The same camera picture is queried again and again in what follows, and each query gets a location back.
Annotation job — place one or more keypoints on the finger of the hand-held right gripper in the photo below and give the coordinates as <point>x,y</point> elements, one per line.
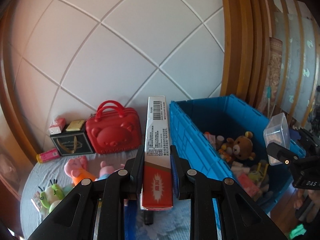
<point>308,140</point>
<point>280,155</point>

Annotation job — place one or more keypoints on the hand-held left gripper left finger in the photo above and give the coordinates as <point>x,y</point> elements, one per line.
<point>137,172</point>

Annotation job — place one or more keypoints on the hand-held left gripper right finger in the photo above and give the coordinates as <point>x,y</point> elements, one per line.
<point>174,180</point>

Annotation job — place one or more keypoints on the clear plastic box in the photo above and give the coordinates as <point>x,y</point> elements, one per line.
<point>277,130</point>

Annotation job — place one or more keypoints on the long red white box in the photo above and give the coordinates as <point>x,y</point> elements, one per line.
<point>157,155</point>

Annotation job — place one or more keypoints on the blue plastic crate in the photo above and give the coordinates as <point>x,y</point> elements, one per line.
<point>190,140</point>

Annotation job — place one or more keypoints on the yellow green toy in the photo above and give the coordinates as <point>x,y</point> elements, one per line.
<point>260,172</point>

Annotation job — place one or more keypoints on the pink pig plush blue dress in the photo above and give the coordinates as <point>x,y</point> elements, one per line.
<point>107,170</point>

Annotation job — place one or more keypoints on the brown bear plush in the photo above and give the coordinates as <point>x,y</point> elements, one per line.
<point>241,147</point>

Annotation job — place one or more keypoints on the white roll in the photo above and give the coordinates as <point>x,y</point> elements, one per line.
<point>237,167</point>

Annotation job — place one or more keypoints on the red bear carry case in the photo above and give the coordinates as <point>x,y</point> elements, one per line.
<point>112,135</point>

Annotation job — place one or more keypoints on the small black item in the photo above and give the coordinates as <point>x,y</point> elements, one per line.
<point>148,217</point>

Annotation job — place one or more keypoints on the small pink box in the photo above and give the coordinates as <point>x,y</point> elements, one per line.
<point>210,137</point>

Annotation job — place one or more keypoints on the teal stick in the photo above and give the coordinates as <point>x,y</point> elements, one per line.
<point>268,100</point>

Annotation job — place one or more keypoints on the beige cylinder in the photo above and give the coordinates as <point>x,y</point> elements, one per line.
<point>220,141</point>

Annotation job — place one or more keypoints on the green cloth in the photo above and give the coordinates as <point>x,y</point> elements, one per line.
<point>297,232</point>

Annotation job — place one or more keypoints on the pink pig plush orange dress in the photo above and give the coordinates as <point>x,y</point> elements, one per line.
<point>75,166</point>

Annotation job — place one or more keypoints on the black gift box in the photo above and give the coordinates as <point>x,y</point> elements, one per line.
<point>72,143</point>

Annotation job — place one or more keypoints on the small yellow box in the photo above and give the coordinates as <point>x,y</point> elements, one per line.
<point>75,125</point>

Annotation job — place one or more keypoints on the carved wooden panel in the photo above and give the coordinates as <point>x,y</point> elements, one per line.
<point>275,62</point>

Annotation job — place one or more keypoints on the frosted glass door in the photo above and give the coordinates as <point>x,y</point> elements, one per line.
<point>295,55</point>

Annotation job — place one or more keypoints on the light blue bed sheet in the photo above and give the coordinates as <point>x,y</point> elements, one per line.
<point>50,170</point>

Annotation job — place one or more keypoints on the green frog plush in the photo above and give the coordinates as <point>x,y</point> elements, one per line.
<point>51,195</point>

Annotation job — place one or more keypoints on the pink yellow canister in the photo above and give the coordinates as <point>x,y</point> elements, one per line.
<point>48,155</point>

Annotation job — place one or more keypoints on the pink white tissue box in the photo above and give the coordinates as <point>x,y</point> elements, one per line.
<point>57,127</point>

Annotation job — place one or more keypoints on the small red white box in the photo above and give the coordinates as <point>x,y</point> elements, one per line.
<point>37,201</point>

